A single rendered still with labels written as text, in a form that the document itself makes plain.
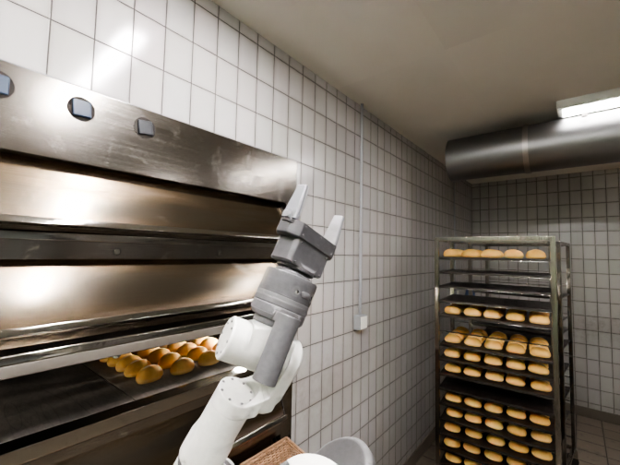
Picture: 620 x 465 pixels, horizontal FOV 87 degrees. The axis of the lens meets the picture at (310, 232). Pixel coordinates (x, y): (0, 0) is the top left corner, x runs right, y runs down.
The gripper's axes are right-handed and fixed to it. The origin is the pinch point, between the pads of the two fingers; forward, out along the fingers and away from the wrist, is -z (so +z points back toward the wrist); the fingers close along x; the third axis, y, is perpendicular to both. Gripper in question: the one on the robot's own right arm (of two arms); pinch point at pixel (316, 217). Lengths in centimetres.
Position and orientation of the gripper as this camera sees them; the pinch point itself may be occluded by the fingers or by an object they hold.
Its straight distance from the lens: 56.0
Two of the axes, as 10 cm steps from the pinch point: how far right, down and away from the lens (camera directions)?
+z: -3.7, 9.0, -2.5
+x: -6.0, -4.3, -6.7
